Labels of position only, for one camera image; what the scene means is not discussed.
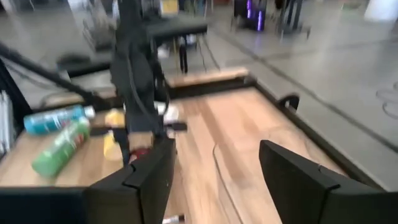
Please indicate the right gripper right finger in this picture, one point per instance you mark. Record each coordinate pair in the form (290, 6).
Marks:
(295, 186)

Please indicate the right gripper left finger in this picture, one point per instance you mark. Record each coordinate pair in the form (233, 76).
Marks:
(146, 186)

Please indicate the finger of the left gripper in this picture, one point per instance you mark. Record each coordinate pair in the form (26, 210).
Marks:
(122, 146)

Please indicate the red paint bottle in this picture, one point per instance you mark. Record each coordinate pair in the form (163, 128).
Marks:
(140, 153)

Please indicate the large yellow paint bottle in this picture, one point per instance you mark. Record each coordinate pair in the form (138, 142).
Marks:
(113, 118)

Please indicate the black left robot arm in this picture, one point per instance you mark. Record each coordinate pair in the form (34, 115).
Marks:
(136, 62)

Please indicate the green paint bottle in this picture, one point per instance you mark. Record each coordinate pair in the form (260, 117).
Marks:
(59, 149)

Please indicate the teal paint bottle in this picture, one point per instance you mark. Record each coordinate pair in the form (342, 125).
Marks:
(53, 121)

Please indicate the grey desk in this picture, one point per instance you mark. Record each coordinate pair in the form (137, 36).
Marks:
(177, 29)

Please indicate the computer tower purple lights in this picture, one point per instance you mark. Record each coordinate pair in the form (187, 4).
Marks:
(252, 15)

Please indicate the black aluminium table frame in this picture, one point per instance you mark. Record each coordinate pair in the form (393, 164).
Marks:
(211, 88)

